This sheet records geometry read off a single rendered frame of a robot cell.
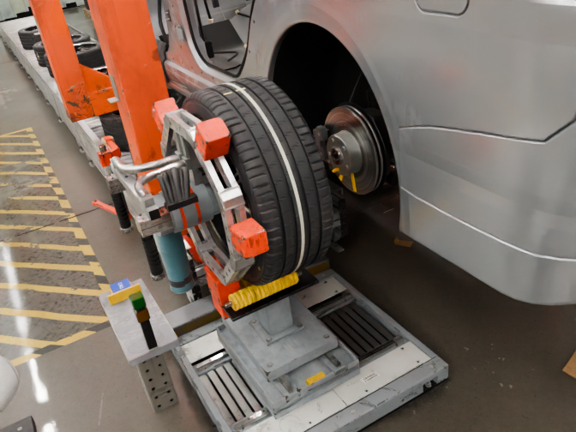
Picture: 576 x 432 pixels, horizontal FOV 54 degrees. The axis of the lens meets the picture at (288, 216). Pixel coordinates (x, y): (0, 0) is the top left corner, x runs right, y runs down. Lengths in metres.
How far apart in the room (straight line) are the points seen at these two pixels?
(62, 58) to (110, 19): 1.98
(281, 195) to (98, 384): 1.34
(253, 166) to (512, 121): 0.67
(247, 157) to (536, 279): 0.78
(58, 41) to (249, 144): 2.56
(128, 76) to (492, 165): 1.27
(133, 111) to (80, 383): 1.18
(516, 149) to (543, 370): 1.27
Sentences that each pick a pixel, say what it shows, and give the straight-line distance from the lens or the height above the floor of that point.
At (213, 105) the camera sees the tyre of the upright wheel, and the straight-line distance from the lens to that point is 1.66.
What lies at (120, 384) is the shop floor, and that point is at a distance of 2.53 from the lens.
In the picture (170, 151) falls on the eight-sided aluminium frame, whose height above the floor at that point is 0.95.
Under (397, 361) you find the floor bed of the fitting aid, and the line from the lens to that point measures 2.25.
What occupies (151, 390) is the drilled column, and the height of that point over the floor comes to 0.12.
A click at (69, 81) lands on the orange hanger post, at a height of 0.79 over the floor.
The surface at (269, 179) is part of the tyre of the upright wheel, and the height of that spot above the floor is 0.99.
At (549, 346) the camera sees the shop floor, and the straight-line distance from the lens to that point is 2.49.
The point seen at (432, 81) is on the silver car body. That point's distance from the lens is 1.41.
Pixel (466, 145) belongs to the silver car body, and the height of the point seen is 1.11.
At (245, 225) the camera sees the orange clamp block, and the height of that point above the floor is 0.88.
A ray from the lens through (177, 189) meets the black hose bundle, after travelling 1.56.
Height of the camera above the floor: 1.66
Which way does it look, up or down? 30 degrees down
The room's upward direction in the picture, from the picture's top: 8 degrees counter-clockwise
